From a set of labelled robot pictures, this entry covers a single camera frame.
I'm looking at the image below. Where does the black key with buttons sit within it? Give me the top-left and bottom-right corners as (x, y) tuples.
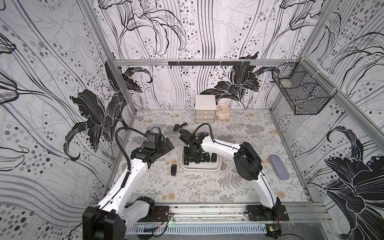
(204, 153), (211, 163)

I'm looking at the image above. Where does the white storage tray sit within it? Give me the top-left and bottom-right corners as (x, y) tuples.
(180, 147), (222, 173)

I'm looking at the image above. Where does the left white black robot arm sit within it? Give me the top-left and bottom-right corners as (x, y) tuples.
(83, 135), (174, 240)

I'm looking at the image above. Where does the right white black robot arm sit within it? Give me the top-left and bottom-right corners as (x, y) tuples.
(180, 130), (281, 212)

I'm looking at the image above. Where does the black flip key upper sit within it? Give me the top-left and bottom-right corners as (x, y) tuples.
(173, 124), (180, 132)

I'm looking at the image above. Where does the white mini drawer cabinet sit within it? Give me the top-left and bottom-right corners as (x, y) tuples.
(195, 95), (217, 124)

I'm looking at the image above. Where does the pink round alarm clock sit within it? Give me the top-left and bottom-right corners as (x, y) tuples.
(216, 104), (230, 119)

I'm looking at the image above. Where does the purple glasses case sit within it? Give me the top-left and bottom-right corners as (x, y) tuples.
(269, 154), (290, 181)

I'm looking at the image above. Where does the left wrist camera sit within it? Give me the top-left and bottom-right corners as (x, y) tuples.
(146, 131), (164, 145)

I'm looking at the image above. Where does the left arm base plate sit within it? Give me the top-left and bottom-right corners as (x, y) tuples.
(139, 205), (170, 223)

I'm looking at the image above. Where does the white cable duct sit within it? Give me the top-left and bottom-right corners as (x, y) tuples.
(126, 224), (267, 236)

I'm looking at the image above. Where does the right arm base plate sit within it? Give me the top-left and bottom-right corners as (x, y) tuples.
(245, 205), (290, 222)

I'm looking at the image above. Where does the black wall hook rail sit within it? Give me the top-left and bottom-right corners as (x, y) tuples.
(168, 61), (251, 66)

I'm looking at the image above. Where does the black wire wall basket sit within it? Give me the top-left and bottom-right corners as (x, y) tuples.
(272, 63), (336, 115)

